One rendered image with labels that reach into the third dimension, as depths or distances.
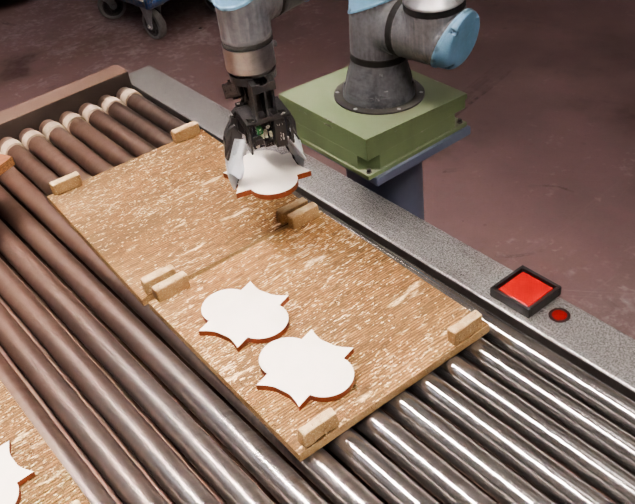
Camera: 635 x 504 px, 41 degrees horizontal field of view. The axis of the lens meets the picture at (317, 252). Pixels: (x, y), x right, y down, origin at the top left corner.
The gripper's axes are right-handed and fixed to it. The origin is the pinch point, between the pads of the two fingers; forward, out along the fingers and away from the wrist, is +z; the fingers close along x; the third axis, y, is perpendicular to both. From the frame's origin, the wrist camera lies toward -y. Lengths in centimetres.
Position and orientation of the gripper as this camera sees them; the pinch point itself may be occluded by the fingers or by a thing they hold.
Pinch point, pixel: (266, 173)
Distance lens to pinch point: 140.4
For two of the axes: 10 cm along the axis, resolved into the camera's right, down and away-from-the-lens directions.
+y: 3.7, 5.5, -7.5
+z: 1.1, 7.8, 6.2
